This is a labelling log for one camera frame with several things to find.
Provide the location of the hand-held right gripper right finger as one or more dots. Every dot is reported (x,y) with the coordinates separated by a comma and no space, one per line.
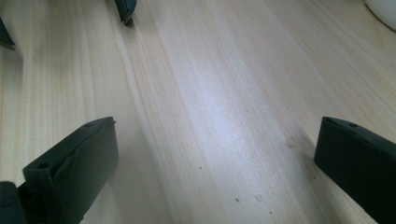
(361,161)

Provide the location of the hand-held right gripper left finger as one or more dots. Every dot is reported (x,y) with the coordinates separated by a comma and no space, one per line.
(81,161)

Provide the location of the white pedal trash bin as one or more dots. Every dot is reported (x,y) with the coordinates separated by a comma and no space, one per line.
(386,9)

